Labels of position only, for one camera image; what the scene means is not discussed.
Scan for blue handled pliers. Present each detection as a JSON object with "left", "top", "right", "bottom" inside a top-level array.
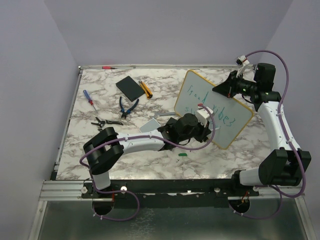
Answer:
[{"left": 119, "top": 96, "right": 140, "bottom": 119}]

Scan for silver open-end wrench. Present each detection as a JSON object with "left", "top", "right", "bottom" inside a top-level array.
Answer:
[{"left": 150, "top": 111, "right": 177, "bottom": 119}]

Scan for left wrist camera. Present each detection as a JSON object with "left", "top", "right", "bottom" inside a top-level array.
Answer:
[{"left": 195, "top": 103, "right": 214, "bottom": 127}]

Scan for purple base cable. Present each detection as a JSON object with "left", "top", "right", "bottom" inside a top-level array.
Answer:
[
  {"left": 92, "top": 188, "right": 142, "bottom": 222},
  {"left": 231, "top": 184, "right": 283, "bottom": 220}
]

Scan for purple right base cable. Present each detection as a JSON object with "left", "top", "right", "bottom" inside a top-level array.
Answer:
[{"left": 231, "top": 184, "right": 283, "bottom": 220}]

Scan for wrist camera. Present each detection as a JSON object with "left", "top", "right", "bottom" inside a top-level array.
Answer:
[
  {"left": 235, "top": 55, "right": 250, "bottom": 77},
  {"left": 195, "top": 103, "right": 214, "bottom": 127}
]

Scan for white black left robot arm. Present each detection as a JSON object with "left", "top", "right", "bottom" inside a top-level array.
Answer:
[{"left": 83, "top": 108, "right": 215, "bottom": 198}]

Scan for red marker on rail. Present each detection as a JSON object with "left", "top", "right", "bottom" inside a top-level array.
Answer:
[{"left": 101, "top": 65, "right": 117, "bottom": 70}]

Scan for blue red screwdriver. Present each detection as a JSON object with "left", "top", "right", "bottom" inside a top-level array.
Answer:
[{"left": 83, "top": 90, "right": 97, "bottom": 111}]

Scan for white grey rectangular eraser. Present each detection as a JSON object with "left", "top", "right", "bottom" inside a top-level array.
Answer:
[{"left": 139, "top": 118, "right": 161, "bottom": 133}]

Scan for black front mounting rail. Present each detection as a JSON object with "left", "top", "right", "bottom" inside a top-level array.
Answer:
[{"left": 81, "top": 174, "right": 261, "bottom": 209}]

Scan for yellow black utility knife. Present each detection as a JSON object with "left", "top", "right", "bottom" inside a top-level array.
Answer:
[{"left": 138, "top": 80, "right": 153, "bottom": 100}]

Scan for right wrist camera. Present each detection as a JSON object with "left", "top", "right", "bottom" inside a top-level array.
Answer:
[{"left": 235, "top": 55, "right": 250, "bottom": 77}]

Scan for small dark grey foam block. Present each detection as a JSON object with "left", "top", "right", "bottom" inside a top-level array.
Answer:
[{"left": 115, "top": 76, "right": 145, "bottom": 102}]

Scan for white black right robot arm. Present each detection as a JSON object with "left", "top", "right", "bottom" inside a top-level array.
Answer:
[{"left": 212, "top": 63, "right": 311, "bottom": 196}]

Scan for green marker cap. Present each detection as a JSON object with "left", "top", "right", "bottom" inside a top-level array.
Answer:
[{"left": 178, "top": 153, "right": 188, "bottom": 157}]

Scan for yellow framed whiteboard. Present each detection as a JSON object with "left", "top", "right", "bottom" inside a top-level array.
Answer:
[{"left": 174, "top": 70, "right": 254, "bottom": 150}]

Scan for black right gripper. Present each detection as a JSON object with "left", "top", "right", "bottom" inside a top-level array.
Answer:
[{"left": 212, "top": 70, "right": 258, "bottom": 99}]

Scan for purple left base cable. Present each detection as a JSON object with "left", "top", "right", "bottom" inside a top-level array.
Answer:
[{"left": 92, "top": 188, "right": 142, "bottom": 222}]

